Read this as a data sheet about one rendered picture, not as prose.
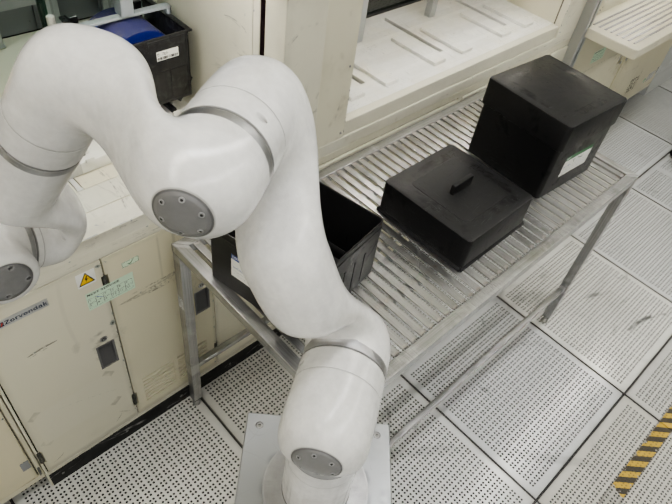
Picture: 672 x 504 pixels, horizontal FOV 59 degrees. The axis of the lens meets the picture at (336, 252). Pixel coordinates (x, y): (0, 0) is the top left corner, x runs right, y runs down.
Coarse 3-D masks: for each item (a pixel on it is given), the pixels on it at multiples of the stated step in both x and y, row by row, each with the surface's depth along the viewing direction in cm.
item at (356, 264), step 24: (336, 192) 137; (336, 216) 142; (360, 216) 137; (216, 240) 128; (336, 240) 147; (360, 240) 127; (216, 264) 134; (336, 264) 122; (360, 264) 135; (240, 288) 133
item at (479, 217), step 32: (448, 160) 163; (384, 192) 156; (416, 192) 152; (448, 192) 153; (480, 192) 155; (512, 192) 156; (416, 224) 152; (448, 224) 145; (480, 224) 146; (512, 224) 157; (448, 256) 149; (480, 256) 152
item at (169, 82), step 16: (128, 0) 138; (144, 0) 152; (64, 16) 141; (112, 16) 139; (128, 16) 140; (144, 16) 156; (160, 16) 150; (176, 32) 142; (144, 48) 138; (160, 48) 142; (176, 48) 145; (160, 64) 144; (176, 64) 147; (160, 80) 147; (176, 80) 150; (160, 96) 150; (176, 96) 153
